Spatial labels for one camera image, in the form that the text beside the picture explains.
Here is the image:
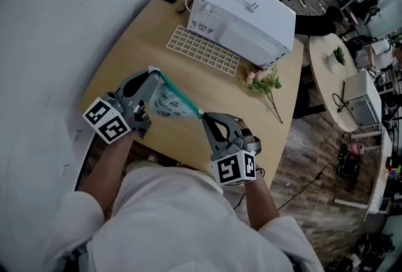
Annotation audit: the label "person's left forearm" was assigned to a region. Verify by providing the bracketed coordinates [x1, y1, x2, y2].
[78, 132, 136, 218]

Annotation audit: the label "round white table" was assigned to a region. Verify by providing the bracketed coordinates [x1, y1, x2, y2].
[307, 33, 361, 133]

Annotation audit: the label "white plastic grid rack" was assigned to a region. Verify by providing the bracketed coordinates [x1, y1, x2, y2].
[165, 24, 241, 78]

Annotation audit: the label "white microwave with perforated back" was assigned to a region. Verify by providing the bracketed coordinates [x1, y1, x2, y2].
[344, 70, 383, 129]

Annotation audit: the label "artificial pink flower bouquet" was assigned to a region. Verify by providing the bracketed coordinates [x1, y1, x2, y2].
[241, 65, 285, 124]

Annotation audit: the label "person's right hand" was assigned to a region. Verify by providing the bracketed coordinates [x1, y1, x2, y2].
[236, 119, 257, 152]

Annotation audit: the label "long white table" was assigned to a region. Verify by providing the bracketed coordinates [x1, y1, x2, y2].
[334, 128, 393, 214]

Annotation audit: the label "long black floor cable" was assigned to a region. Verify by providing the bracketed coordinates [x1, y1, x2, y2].
[278, 162, 337, 212]

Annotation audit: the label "person's right forearm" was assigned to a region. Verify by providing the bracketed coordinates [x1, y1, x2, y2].
[244, 181, 280, 232]

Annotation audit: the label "black metal rack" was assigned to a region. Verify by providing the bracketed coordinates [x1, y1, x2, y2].
[381, 75, 402, 139]

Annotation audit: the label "pink bag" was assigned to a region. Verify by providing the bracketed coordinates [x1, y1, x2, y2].
[348, 142, 365, 155]

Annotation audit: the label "light blue printed pouch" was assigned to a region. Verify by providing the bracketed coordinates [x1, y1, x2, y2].
[148, 65, 205, 120]

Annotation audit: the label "person's beige shorts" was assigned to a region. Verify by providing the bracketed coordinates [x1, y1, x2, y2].
[125, 160, 208, 175]

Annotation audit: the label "small potted green plant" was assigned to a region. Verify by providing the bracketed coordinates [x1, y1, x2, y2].
[326, 46, 347, 72]

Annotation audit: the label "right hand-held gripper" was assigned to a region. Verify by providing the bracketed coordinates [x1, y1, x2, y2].
[201, 111, 263, 187]

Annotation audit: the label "white microwave oven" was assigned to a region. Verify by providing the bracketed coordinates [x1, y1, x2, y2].
[187, 0, 297, 70]

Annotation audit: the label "person's white shirt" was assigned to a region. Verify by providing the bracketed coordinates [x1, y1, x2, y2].
[42, 166, 324, 272]

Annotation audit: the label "black office chair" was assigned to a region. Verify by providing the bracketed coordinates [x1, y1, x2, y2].
[295, 6, 343, 36]

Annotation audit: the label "black microwave power cord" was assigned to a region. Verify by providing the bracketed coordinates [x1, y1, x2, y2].
[332, 80, 350, 114]

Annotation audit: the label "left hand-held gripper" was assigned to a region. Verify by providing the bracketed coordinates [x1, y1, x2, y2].
[82, 70, 161, 146]

